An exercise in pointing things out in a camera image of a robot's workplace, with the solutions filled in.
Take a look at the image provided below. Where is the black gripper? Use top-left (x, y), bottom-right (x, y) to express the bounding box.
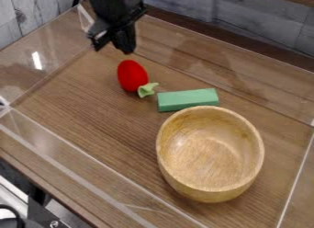
top-left (87, 0), bottom-right (147, 54)

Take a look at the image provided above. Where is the clear acrylic tray enclosure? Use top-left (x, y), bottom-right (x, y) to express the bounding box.
top-left (0, 8), bottom-right (314, 228)

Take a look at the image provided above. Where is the clear acrylic corner bracket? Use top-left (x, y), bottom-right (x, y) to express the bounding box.
top-left (77, 5), bottom-right (95, 32)

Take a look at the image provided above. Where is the wooden bowl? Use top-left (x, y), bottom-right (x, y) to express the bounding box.
top-left (156, 106), bottom-right (264, 203)

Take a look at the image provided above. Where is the red plush fruit green stem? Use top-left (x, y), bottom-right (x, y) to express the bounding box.
top-left (116, 60), bottom-right (158, 98)

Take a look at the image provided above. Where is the green rectangular block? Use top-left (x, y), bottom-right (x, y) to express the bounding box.
top-left (156, 88), bottom-right (219, 112)

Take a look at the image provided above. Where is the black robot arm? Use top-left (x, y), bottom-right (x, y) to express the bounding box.
top-left (87, 0), bottom-right (147, 54)

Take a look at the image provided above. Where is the black equipment under table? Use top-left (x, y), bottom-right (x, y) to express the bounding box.
top-left (0, 193), bottom-right (71, 228)

